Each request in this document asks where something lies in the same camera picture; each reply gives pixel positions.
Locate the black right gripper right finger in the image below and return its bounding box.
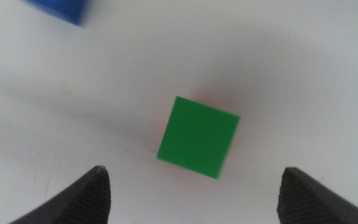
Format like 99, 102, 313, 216
276, 167, 358, 224

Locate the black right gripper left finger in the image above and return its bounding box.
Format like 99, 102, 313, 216
8, 165, 112, 224

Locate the green cube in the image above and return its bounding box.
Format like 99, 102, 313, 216
156, 95, 241, 180

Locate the blue cube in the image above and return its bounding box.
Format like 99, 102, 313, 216
26, 0, 90, 27

